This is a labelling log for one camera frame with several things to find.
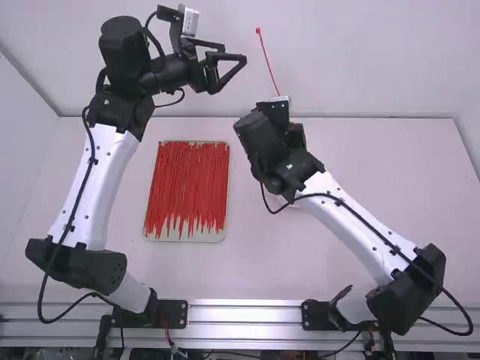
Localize row of orange cable ties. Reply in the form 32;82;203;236
145;140;230;239

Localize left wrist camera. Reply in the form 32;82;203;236
176;3;200;38

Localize silver rails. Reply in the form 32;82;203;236
0;298;480;348

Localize pale tray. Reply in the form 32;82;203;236
142;139;234;243

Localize black cable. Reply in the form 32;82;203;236
261;183;294;215
144;10;185;108
418;286;475;338
36;104;113;326

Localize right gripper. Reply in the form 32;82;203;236
255;100;307;149

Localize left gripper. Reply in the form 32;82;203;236
170;28;248;95

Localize orange cable tie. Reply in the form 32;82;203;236
254;26;281;97

